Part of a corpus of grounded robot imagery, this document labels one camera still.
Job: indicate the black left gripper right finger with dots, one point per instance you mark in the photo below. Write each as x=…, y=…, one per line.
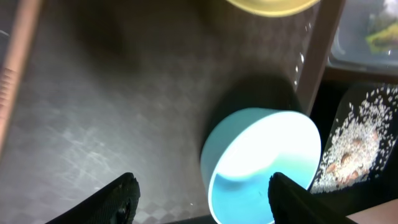
x=290, y=204

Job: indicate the yellow plate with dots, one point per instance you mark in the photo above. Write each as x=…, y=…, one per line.
x=273, y=8

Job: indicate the right wooden chopstick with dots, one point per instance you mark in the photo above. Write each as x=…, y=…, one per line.
x=18, y=48

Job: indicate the black waste tray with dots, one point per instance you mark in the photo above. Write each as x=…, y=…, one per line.
x=362, y=195

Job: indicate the light blue bowl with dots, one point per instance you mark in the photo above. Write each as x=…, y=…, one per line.
x=245, y=149

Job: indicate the dark brown serving tray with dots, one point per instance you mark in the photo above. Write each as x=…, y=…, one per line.
x=110, y=87

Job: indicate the green yellow snack wrapper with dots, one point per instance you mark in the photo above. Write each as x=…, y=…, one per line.
x=384, y=40

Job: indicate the rice food scraps pile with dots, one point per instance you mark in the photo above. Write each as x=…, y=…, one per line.
x=361, y=140

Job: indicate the clear plastic waste bin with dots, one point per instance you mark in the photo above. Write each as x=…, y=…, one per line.
x=359, y=19

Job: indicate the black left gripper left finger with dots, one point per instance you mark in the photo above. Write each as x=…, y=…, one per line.
x=116, y=203

